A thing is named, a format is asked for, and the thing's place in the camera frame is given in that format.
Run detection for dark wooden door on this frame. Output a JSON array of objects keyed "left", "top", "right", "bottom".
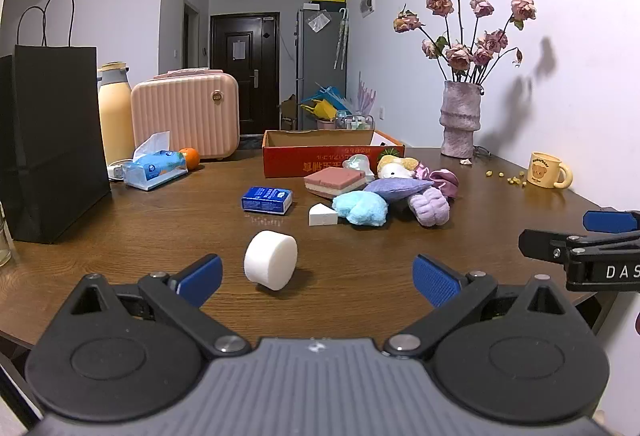
[{"left": 210, "top": 12, "right": 281, "bottom": 129}]

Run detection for cream insulated bottle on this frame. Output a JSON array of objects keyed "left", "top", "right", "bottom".
[{"left": 97, "top": 62, "right": 136, "bottom": 167}]

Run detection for yellow and white plush toy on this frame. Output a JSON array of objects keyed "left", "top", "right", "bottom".
[{"left": 376, "top": 155, "right": 420, "bottom": 181}]

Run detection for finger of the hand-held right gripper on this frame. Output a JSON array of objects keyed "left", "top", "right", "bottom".
[
  {"left": 582, "top": 210, "right": 640, "bottom": 233},
  {"left": 518, "top": 229, "right": 591, "bottom": 261}
]

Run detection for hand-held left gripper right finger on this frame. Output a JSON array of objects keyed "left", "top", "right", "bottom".
[{"left": 382, "top": 254, "right": 581, "bottom": 359}]

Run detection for pile of blue yellow bags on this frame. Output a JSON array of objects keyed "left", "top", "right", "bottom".
[{"left": 300, "top": 86, "right": 351, "bottom": 121}]

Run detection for iridescent clear pouch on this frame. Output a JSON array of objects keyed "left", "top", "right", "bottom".
[{"left": 347, "top": 154, "right": 376, "bottom": 181}]

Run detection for purple fabric cushion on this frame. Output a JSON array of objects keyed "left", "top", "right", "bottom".
[{"left": 363, "top": 177, "right": 435, "bottom": 203}]

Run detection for white wedge sponge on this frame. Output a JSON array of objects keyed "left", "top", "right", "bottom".
[{"left": 308, "top": 202, "right": 340, "bottom": 227}]

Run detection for purple satin scrunchie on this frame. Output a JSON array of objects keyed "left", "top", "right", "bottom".
[{"left": 414, "top": 164, "right": 460, "bottom": 201}]

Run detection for pink layered sponge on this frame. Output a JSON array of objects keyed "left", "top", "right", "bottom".
[{"left": 304, "top": 167, "right": 367, "bottom": 197}]

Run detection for scattered yellow crumbs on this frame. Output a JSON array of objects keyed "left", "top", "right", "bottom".
[{"left": 486, "top": 171, "right": 528, "bottom": 187}]

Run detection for yellow bear mug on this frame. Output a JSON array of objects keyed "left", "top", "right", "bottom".
[{"left": 527, "top": 152, "right": 573, "bottom": 190}]

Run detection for grey refrigerator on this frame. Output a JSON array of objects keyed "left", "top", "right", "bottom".
[{"left": 296, "top": 7, "right": 347, "bottom": 129}]

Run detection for folded white umbrella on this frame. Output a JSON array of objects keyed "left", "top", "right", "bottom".
[{"left": 334, "top": 7, "right": 349, "bottom": 70}]

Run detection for brown cardboard carton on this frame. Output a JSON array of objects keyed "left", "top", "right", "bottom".
[{"left": 279, "top": 96, "right": 301, "bottom": 131}]

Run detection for bunch of dried pink roses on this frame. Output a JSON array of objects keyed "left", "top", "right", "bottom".
[{"left": 393, "top": 0, "right": 537, "bottom": 84}]

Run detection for blue tissue pack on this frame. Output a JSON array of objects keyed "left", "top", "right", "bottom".
[{"left": 122, "top": 132, "right": 190, "bottom": 192}]

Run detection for black paper bag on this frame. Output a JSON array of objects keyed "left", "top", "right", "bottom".
[{"left": 0, "top": 0, "right": 112, "bottom": 245}]

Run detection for lilac plush toy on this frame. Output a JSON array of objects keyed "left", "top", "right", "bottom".
[{"left": 407, "top": 190, "right": 451, "bottom": 227}]

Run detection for mauve ceramic vase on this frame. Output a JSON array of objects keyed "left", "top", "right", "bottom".
[{"left": 440, "top": 80, "right": 485, "bottom": 159}]

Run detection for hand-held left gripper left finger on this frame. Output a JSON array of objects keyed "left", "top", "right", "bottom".
[{"left": 62, "top": 254, "right": 251, "bottom": 359}]

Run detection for small blue tissue packet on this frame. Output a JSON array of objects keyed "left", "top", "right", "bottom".
[{"left": 241, "top": 186, "right": 294, "bottom": 215}]

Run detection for white round sponge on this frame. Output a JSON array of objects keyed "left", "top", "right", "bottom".
[{"left": 243, "top": 231, "right": 298, "bottom": 291}]

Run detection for clear drinking glass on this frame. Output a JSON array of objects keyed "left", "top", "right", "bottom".
[{"left": 0, "top": 201, "right": 13, "bottom": 267}]

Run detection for blue fluffy scrunchie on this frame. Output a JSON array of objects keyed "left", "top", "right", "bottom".
[{"left": 332, "top": 191, "right": 390, "bottom": 229}]

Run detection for orange cardboard box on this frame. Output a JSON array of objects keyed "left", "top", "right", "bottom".
[{"left": 262, "top": 130, "right": 406, "bottom": 179}]

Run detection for trolley cart with bottles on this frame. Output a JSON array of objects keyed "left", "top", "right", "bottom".
[{"left": 334, "top": 111, "right": 376, "bottom": 131}]

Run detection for pink ribbed suitcase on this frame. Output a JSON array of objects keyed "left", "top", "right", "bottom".
[{"left": 131, "top": 68, "right": 241, "bottom": 161}]

